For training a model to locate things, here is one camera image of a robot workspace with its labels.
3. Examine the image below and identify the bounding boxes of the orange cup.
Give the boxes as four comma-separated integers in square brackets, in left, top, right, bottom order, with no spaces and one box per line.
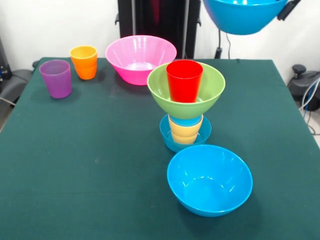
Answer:
[69,45,98,81]

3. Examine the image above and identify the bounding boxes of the black wall cable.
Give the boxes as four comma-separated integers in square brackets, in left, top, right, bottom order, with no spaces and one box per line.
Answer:
[214,29,241,61]

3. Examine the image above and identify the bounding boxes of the pink bowl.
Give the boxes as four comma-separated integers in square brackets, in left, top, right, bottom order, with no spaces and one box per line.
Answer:
[104,34,178,86]

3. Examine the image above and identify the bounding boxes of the yellow cup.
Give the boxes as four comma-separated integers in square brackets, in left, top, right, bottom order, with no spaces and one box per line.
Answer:
[168,114,205,145]

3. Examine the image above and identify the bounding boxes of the green bowl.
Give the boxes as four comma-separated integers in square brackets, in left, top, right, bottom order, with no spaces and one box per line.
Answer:
[146,62,226,120]

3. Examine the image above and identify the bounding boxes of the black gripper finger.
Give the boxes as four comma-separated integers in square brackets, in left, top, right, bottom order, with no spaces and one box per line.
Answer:
[276,0,302,21]

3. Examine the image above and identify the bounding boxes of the purple cup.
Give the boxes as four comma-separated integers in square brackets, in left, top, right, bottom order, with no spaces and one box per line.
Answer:
[39,59,73,99]

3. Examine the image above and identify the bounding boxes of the small blue bowl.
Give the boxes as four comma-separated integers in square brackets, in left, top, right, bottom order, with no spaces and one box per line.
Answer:
[159,113,212,153]

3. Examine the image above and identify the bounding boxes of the red cup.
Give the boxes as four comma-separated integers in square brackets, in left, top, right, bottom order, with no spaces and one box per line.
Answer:
[166,59,204,104]

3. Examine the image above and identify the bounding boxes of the large blue bowl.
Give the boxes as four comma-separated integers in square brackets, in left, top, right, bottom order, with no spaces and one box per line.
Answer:
[202,0,290,36]
[166,144,254,218]

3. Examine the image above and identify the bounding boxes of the blue and white cables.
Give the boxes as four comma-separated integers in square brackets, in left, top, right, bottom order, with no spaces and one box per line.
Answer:
[298,76,320,135]

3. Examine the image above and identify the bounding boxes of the black chair base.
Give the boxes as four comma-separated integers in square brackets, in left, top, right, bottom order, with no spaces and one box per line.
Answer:
[287,64,320,112]

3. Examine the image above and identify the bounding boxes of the dark green tablecloth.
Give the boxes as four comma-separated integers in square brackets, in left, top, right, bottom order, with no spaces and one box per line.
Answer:
[0,56,320,240]

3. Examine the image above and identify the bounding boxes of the blue cup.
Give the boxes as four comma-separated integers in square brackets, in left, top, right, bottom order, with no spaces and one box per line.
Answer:
[170,114,204,127]

